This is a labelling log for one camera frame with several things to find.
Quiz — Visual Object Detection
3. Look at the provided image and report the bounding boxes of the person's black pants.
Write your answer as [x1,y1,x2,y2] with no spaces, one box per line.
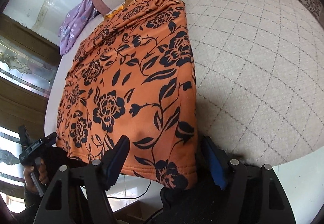
[159,180,228,224]

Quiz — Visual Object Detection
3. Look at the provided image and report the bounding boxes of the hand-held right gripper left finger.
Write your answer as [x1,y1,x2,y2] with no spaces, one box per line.
[33,135,131,224]

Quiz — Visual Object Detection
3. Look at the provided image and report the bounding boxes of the orange black floral garment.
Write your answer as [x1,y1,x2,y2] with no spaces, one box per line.
[56,0,198,190]

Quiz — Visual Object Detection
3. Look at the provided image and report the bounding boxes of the purple floral garment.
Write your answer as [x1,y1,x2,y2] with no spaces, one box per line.
[58,0,100,56]

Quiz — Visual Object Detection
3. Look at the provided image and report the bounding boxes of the beige quilted bed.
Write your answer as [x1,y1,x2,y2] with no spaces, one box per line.
[44,0,322,167]

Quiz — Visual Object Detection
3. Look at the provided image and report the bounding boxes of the wooden door with glass panes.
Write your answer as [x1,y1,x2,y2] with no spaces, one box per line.
[0,12,61,189]

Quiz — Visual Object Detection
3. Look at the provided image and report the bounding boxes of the person's left forearm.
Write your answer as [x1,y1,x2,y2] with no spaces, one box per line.
[23,185,43,214]

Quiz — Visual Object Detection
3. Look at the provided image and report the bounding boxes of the black cable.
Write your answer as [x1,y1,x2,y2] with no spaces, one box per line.
[106,178,152,200]

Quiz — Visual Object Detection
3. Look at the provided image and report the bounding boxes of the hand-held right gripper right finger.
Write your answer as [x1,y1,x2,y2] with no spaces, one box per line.
[201,135,296,224]

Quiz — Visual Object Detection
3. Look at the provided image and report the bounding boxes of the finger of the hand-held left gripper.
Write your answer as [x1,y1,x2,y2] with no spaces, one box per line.
[45,132,58,148]

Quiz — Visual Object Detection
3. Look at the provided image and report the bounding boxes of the person's left hand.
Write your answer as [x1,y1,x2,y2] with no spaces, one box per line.
[23,158,50,193]

